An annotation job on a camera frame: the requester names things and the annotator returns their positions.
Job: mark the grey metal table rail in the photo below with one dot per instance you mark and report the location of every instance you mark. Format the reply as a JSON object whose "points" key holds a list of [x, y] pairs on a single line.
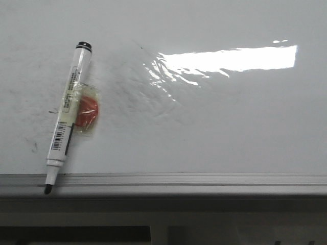
{"points": [[164, 221]]}

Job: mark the white whiteboard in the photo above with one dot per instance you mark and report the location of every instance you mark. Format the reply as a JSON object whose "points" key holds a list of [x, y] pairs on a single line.
{"points": [[197, 98]]}

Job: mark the white black whiteboard marker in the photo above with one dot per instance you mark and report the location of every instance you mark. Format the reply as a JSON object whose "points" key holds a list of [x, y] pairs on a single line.
{"points": [[67, 114]]}

